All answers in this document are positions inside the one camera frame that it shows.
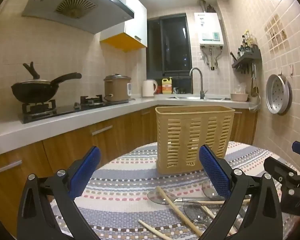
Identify clear plastic bag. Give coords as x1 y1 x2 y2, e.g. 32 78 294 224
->
234 83 248 95

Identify metal kitchen faucet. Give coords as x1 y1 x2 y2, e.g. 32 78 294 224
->
189 67 208 100

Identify beige plastic utensil basket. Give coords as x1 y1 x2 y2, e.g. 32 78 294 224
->
155 106 235 175

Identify grey range hood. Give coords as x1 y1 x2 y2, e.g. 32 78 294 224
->
22 0 135 34

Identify black wok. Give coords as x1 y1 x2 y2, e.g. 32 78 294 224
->
11 72 82 104

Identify grey wall spice rack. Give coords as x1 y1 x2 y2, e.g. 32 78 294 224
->
231 47 262 71

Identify metal flue pipe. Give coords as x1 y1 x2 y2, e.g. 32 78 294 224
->
197 0 217 13

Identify water heater pipes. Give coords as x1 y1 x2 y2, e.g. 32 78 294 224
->
199 45 224 71

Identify white kitchen countertop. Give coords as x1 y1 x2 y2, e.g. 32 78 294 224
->
0 94 255 158

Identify brown rice cooker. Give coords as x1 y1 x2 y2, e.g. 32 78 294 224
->
104 74 133 102

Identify white and yellow wall cabinet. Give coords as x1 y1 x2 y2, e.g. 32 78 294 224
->
99 0 148 53

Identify dark window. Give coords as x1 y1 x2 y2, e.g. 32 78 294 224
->
147 13 193 79

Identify white electric kettle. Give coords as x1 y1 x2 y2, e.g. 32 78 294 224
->
142 79 158 97

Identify hanging metal kitchen utensil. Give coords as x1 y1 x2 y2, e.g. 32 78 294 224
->
248 64 262 113

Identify black gas stove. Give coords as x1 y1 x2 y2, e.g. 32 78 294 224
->
18 94 130 124

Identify black wok lid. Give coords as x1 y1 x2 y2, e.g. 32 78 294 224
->
14 62 52 84

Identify steel kitchen sink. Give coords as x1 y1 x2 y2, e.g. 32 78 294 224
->
165 95 230 101

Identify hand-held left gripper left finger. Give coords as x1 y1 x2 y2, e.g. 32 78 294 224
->
17 145 102 240

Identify round metal steamer tray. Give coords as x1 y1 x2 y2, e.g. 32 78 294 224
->
266 74 292 116

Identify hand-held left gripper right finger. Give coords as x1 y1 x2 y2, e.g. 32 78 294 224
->
199 144 283 240

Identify yellow detergent bottle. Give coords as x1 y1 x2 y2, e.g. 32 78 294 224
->
161 77 173 95

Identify beige bowl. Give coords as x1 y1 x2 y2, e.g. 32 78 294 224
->
230 93 249 102

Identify white gas water heater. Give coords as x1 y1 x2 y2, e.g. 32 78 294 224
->
194 12 225 47

